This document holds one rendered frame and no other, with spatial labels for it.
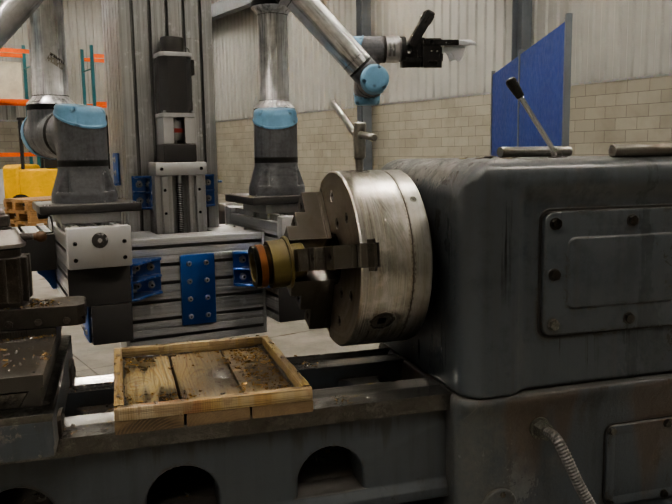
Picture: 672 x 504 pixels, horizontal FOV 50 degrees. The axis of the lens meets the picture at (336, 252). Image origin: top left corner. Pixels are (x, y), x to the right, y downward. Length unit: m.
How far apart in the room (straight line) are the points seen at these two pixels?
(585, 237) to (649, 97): 11.54
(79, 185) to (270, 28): 0.70
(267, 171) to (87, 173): 0.45
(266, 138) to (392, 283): 0.84
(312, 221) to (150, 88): 0.83
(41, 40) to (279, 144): 0.62
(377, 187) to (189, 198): 0.83
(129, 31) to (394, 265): 1.11
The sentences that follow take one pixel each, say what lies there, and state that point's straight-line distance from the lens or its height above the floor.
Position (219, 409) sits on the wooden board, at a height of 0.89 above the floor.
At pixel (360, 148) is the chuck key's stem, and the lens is 1.28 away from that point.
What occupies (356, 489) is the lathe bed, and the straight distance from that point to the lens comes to 1.27.
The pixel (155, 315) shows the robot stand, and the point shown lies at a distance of 1.84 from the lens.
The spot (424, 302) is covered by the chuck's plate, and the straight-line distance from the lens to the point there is 1.22.
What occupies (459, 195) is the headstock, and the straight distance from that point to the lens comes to 1.18.
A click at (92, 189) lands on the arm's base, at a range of 1.78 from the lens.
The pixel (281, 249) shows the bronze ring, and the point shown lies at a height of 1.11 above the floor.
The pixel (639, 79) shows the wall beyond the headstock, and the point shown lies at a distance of 12.92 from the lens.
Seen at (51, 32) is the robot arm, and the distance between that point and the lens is 1.95.
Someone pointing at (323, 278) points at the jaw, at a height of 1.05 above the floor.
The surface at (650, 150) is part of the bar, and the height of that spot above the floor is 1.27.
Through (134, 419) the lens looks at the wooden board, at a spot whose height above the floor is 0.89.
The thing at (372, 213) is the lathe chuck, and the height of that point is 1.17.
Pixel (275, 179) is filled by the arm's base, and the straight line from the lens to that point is 1.91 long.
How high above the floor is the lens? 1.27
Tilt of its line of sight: 8 degrees down
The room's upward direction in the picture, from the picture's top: 1 degrees counter-clockwise
